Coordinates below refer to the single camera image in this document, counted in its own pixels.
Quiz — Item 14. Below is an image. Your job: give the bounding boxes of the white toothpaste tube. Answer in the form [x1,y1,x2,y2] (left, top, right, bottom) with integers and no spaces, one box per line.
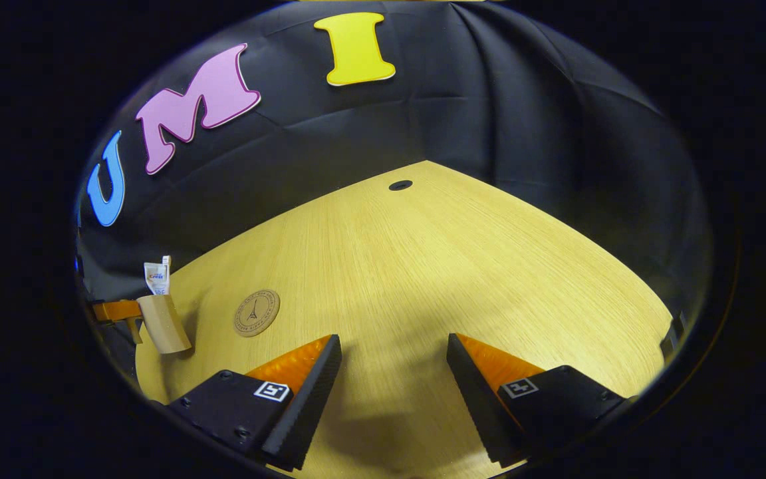
[144,261,170,297]

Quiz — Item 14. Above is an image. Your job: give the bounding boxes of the round cork coaster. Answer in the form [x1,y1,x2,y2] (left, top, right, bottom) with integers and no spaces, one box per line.
[233,289,281,338]

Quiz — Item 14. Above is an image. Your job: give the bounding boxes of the beige cup with handle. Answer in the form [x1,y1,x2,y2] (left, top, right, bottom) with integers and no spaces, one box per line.
[136,294,193,355]

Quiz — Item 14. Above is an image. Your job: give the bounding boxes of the wooden desktop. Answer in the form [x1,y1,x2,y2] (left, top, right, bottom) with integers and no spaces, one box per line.
[134,160,675,479]

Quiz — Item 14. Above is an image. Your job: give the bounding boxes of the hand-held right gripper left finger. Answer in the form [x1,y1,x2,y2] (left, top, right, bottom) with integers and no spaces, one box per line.
[166,334,344,472]

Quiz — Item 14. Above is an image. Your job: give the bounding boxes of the black backdrop cloth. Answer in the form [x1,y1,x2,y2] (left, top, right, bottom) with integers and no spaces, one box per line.
[74,0,715,347]

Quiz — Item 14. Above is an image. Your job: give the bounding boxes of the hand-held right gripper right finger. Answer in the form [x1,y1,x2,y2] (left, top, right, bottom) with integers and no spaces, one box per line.
[446,333,638,468]

